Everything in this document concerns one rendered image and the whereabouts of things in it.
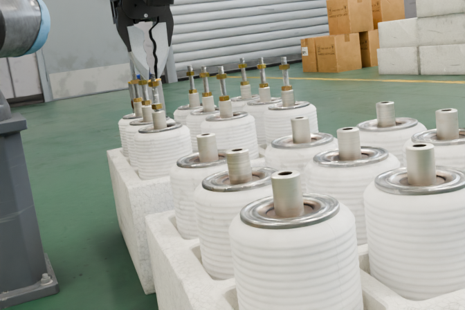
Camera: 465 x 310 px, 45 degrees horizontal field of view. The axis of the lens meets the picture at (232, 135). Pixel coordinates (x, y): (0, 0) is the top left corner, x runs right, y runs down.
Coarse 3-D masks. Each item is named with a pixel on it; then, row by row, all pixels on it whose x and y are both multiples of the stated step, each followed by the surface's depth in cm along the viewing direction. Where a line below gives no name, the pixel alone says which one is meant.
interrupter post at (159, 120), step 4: (152, 112) 94; (156, 112) 93; (160, 112) 93; (164, 112) 94; (152, 116) 94; (156, 116) 93; (160, 116) 94; (164, 116) 94; (156, 120) 94; (160, 120) 94; (164, 120) 94; (156, 124) 94; (160, 124) 94; (164, 124) 94; (156, 128) 94; (160, 128) 94; (164, 128) 94
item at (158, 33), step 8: (152, 24) 94; (160, 24) 92; (152, 32) 91; (160, 32) 92; (152, 40) 92; (160, 40) 92; (152, 48) 97; (160, 48) 92; (168, 48) 93; (160, 56) 92; (160, 64) 93; (160, 72) 93
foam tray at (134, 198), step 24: (264, 144) 107; (120, 168) 102; (120, 192) 103; (144, 192) 88; (168, 192) 89; (120, 216) 115; (144, 216) 88; (144, 240) 89; (144, 264) 89; (144, 288) 90
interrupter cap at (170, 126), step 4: (168, 124) 97; (172, 124) 96; (176, 124) 96; (180, 124) 95; (140, 128) 96; (144, 128) 96; (148, 128) 96; (152, 128) 96; (168, 128) 92; (172, 128) 92; (176, 128) 93; (140, 132) 93; (144, 132) 92; (148, 132) 92; (152, 132) 91; (156, 132) 91
